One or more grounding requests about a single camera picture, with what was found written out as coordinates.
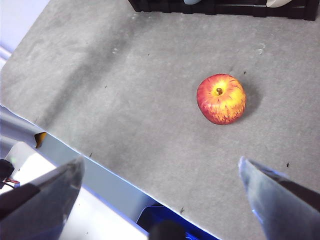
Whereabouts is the black plate rack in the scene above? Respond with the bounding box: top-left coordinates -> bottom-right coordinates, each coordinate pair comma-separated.
128,0 -> 320,22

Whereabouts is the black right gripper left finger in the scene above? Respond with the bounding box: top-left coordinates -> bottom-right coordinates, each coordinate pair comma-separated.
0,156 -> 86,240

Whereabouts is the blue box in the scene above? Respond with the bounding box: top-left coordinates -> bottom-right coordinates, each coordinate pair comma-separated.
136,204 -> 219,240

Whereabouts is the black rounded object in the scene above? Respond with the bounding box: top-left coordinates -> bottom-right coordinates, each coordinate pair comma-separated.
148,219 -> 187,240

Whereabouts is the white cabinet surface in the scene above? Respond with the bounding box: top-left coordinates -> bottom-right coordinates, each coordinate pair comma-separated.
0,141 -> 151,240

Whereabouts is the black part with red wire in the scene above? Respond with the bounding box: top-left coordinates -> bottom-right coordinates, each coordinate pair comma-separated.
0,158 -> 21,189

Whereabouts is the red yellow apple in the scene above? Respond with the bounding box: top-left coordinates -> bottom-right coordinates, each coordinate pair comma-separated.
196,73 -> 248,126

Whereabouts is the beige plate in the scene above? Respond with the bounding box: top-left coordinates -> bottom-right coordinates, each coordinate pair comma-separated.
265,0 -> 293,8

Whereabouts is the small orange tag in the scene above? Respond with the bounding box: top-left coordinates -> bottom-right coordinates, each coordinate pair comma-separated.
34,131 -> 48,149

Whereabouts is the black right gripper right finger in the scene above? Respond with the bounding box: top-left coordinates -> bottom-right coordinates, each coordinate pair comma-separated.
238,156 -> 320,240

